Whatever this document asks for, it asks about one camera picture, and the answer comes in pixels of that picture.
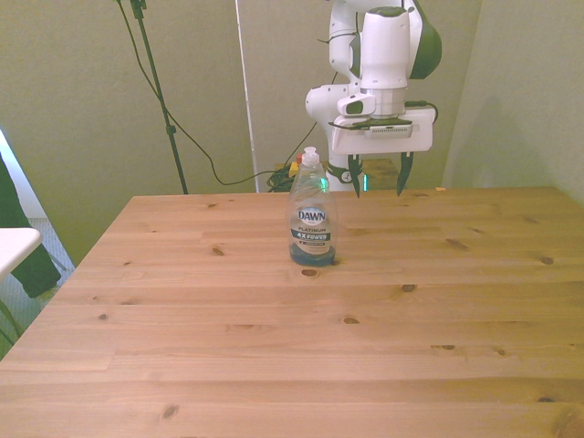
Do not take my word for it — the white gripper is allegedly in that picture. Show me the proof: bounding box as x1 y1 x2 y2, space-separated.
330 107 434 199

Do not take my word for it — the dark cloth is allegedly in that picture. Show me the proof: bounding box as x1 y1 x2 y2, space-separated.
0 152 62 299

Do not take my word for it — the white vertical wall strip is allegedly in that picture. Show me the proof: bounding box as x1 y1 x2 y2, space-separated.
234 0 261 193

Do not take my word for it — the black cable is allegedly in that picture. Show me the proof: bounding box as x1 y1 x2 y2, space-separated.
114 0 320 187

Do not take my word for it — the coiled dark cable bundle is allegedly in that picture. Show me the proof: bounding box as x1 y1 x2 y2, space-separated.
266 168 297 193

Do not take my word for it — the black camera stand pole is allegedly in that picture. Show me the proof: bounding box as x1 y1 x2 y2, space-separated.
129 0 190 195

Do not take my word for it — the white side table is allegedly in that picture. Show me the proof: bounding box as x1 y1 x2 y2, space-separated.
0 227 43 280

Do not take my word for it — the clear Dawn dish soap bottle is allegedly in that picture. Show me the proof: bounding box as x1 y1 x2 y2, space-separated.
286 146 339 268

